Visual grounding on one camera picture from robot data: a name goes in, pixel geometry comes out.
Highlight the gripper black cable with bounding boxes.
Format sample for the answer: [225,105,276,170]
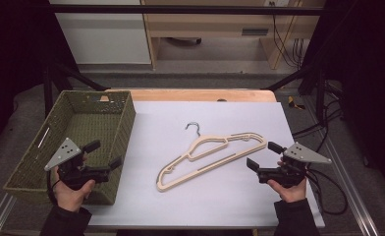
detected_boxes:
[305,166,349,216]
[45,169,60,207]

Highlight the white cabinet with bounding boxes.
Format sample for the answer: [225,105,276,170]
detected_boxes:
[48,0,152,66]

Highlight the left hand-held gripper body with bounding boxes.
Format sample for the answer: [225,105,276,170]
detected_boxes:
[43,137,112,192]

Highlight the person's right hand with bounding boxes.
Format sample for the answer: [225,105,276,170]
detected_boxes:
[266,158,308,204]

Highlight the yellow and black tool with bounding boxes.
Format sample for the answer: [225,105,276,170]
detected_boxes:
[287,95,306,111]

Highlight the black slanted frame strut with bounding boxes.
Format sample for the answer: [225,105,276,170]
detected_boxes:
[42,62,110,116]
[262,61,326,123]

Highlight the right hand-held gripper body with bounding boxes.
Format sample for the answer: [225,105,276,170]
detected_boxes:
[256,141,333,189]

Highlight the person's left hand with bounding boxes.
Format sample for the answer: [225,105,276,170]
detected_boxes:
[50,156,97,213]

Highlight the black horizontal frame bar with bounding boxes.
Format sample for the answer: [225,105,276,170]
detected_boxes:
[47,4,326,16]

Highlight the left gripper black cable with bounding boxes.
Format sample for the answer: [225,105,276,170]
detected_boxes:
[45,169,60,207]

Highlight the beige plastic clothes hanger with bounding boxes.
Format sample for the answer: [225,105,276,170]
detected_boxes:
[155,122,268,193]

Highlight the green woven basket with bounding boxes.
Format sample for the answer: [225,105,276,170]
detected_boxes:
[3,89,137,207]

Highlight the white table mat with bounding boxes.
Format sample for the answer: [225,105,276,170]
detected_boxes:
[82,100,326,229]

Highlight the hanging black cables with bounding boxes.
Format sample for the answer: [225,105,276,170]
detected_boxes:
[270,2,310,71]

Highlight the light wooden desk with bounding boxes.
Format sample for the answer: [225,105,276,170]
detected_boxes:
[140,0,326,71]

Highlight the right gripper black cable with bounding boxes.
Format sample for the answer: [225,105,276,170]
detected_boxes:
[305,166,349,216]

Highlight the black floor cables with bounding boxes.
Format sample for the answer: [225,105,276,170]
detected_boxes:
[291,82,346,155]

